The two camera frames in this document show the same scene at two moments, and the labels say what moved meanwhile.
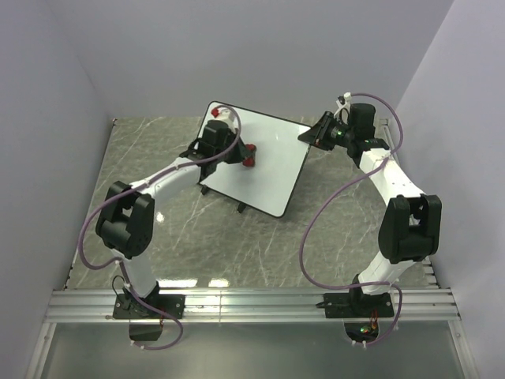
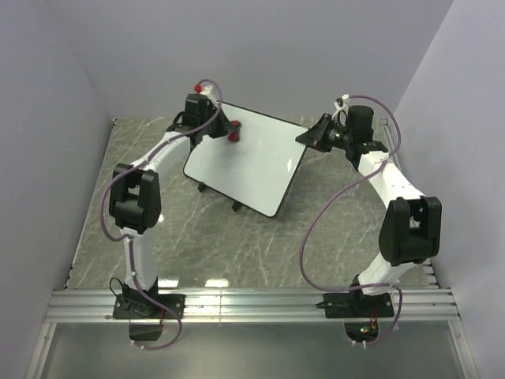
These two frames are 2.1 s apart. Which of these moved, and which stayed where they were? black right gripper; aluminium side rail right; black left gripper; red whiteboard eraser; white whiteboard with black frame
Moved: black left gripper; red whiteboard eraser
Stayed: white whiteboard with black frame; black right gripper; aluminium side rail right
